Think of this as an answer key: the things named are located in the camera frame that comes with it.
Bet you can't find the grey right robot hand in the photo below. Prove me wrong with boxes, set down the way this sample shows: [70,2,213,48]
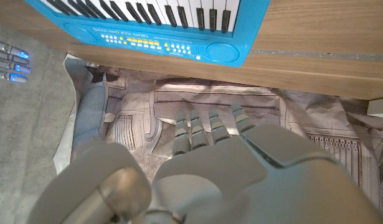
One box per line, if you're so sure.
[0,37,33,84]

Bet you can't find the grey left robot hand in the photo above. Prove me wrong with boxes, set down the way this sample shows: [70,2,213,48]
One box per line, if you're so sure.
[26,103,382,224]

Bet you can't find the blue toy piano keyboard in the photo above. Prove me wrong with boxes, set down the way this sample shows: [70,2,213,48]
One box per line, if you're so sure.
[24,0,271,68]

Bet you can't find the printed sofa backdrop cloth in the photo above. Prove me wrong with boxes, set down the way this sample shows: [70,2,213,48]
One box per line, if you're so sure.
[52,52,383,218]

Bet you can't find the white power strip box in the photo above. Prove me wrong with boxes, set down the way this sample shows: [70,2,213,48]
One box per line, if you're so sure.
[366,97,383,119]

